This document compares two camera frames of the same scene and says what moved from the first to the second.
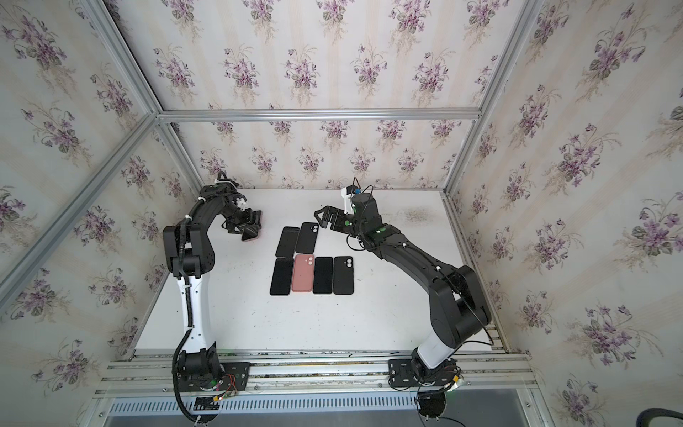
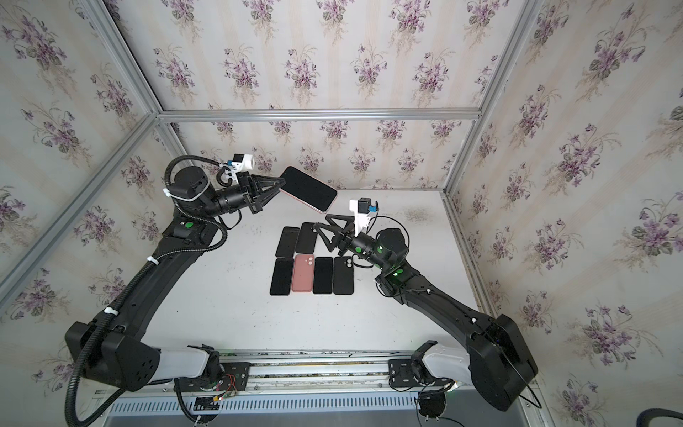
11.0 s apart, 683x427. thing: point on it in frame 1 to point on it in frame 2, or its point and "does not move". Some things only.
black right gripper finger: x=323 y=215 to x=330 y=245
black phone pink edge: x=252 y=231 to x=307 y=189
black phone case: x=343 y=279 does not move
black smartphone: x=323 y=275 does not move
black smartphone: x=282 y=277 does not move
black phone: x=287 y=242 does not move
